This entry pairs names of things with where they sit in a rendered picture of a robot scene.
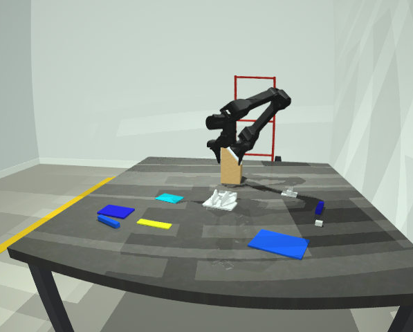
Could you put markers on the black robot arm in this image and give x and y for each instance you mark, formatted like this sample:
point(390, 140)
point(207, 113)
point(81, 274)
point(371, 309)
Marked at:
point(240, 108)

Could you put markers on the yellow flat bar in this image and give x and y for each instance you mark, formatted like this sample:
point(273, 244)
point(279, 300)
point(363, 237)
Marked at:
point(155, 224)

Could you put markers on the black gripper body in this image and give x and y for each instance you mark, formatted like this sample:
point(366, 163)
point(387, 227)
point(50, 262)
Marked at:
point(244, 146)

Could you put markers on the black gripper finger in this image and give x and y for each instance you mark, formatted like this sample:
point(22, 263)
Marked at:
point(217, 153)
point(241, 154)

